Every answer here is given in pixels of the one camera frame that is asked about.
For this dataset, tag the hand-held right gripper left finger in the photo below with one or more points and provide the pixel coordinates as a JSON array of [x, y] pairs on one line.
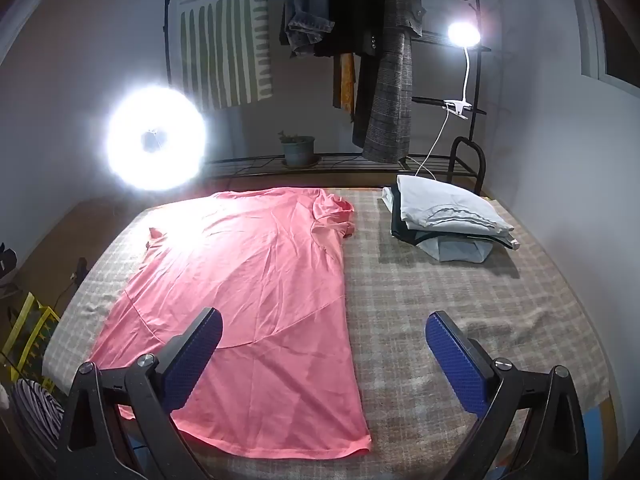
[[192, 355]]

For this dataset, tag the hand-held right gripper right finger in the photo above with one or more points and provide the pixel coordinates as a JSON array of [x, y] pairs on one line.
[[452, 360]]

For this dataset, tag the pink t-shirt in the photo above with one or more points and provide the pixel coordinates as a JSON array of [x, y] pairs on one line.
[[250, 285]]

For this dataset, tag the stack of folded clothes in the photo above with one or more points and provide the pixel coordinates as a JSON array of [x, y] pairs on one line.
[[400, 226]]

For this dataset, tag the black metal clothes rack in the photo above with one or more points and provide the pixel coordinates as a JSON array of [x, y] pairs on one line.
[[330, 162]]

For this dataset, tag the checked beige blanket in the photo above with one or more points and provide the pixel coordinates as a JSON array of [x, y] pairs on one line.
[[450, 290]]

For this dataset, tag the folded light blue garment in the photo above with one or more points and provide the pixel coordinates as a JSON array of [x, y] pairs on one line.
[[460, 252]]

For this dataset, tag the folded white garment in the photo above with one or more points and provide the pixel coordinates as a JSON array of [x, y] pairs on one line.
[[450, 205]]

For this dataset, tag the black white striped cloth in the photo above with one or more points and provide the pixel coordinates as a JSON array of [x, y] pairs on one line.
[[35, 410]]

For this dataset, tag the potted plant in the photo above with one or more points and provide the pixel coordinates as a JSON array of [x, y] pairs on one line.
[[298, 152]]

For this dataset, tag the grey plaid coat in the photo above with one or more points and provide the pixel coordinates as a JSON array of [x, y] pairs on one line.
[[395, 100]]

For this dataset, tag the orange hanging garment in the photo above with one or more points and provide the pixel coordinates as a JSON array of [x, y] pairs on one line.
[[345, 80]]

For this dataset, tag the green striped hanging cloth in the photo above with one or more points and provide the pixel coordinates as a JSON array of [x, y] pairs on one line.
[[225, 35]]

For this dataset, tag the white clip lamp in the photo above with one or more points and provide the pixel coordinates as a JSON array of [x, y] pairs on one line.
[[465, 35]]

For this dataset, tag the window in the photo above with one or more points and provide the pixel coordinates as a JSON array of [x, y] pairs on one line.
[[590, 35]]

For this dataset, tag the denim jacket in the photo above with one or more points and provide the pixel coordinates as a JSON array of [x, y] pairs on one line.
[[305, 10]]

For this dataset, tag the black hanging garment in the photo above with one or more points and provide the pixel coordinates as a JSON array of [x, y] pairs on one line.
[[355, 10]]

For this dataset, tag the black curved metal rail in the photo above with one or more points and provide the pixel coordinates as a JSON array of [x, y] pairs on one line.
[[480, 160]]

